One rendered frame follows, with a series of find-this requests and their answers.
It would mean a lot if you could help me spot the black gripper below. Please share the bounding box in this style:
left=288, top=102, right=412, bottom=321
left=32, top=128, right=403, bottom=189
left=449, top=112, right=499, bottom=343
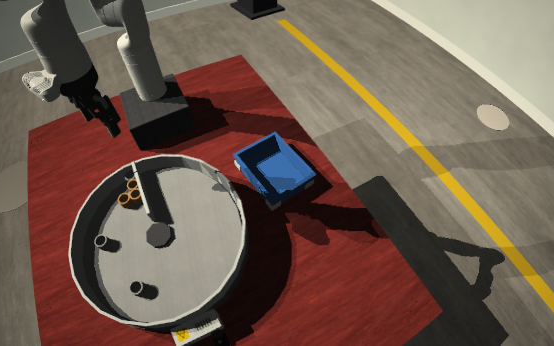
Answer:
left=60, top=63, right=121, bottom=138

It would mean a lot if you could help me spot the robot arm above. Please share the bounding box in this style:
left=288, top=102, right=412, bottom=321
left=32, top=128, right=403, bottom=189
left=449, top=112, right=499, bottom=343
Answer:
left=21, top=0, right=167, bottom=102

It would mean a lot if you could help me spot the blue crate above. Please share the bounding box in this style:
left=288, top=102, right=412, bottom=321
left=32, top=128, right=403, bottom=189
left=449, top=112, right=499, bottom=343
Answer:
left=233, top=132, right=317, bottom=211

